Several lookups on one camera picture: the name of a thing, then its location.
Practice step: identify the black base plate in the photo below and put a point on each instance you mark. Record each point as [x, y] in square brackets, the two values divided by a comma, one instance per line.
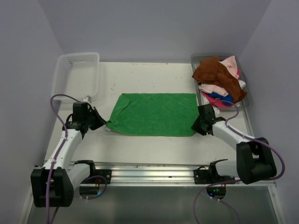
[203, 176]
[100, 176]

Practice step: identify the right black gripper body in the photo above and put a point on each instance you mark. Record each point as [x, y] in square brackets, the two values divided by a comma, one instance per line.
[197, 126]

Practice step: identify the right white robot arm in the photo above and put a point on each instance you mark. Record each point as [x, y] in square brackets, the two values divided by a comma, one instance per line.
[254, 160]

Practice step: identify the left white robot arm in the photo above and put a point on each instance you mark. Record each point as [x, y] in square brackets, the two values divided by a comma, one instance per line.
[55, 195]

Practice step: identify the aluminium mounting rail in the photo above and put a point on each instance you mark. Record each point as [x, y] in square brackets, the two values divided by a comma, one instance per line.
[142, 175]

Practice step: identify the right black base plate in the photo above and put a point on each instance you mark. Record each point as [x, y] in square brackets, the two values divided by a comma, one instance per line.
[203, 176]

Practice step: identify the blue towel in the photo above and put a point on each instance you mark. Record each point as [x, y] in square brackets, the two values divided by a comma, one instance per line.
[226, 100]

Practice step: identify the light pink towel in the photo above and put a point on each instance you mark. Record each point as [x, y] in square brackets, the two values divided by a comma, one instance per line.
[231, 66]

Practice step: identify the grey plastic tray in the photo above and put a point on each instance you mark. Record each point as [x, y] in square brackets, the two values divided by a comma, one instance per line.
[195, 61]

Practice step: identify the magenta towel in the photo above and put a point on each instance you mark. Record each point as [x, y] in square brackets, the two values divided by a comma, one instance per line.
[222, 78]

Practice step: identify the green towel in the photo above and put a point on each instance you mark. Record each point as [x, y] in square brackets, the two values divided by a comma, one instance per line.
[154, 114]

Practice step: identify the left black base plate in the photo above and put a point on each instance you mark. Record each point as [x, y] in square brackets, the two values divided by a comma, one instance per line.
[100, 176]

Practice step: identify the white plastic basket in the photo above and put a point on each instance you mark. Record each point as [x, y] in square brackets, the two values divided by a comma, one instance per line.
[76, 75]

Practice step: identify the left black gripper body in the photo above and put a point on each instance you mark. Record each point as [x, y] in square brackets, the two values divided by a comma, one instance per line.
[89, 118]

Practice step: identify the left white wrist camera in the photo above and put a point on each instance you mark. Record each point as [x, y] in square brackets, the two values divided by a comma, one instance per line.
[87, 99]

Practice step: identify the brown towel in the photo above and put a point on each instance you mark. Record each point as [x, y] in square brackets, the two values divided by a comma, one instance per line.
[212, 63]

